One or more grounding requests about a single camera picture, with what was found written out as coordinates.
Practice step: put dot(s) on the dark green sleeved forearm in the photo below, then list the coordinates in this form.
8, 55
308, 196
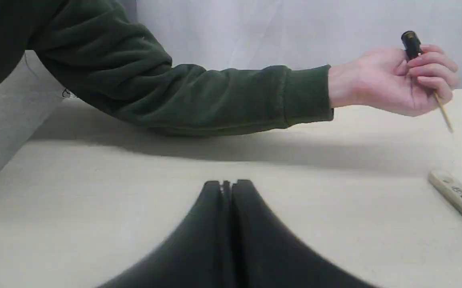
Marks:
118, 67

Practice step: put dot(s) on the person's open bare hand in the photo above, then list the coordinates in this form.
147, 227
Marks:
385, 79

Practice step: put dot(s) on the black gold precision screwdriver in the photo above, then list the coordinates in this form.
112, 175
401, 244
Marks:
412, 46

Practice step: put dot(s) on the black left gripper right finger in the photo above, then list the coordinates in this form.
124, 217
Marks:
268, 255

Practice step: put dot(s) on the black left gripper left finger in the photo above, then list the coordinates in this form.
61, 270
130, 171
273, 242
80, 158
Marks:
197, 254

